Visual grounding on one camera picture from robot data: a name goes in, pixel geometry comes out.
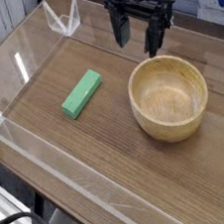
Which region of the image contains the green rectangular block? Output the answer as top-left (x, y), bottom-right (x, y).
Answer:
top-left (61, 69), bottom-right (102, 119)

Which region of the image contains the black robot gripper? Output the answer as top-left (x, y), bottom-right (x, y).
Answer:
top-left (104, 0), bottom-right (175, 57)

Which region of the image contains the brown wooden bowl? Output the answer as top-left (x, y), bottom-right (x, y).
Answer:
top-left (128, 55), bottom-right (209, 143)

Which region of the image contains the black table leg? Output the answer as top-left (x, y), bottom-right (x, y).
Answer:
top-left (34, 193), bottom-right (45, 217)

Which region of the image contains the clear acrylic corner bracket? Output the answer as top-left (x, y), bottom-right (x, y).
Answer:
top-left (42, 0), bottom-right (80, 37)

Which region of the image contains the clear acrylic front wall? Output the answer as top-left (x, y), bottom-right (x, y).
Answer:
top-left (0, 117), bottom-right (184, 224)

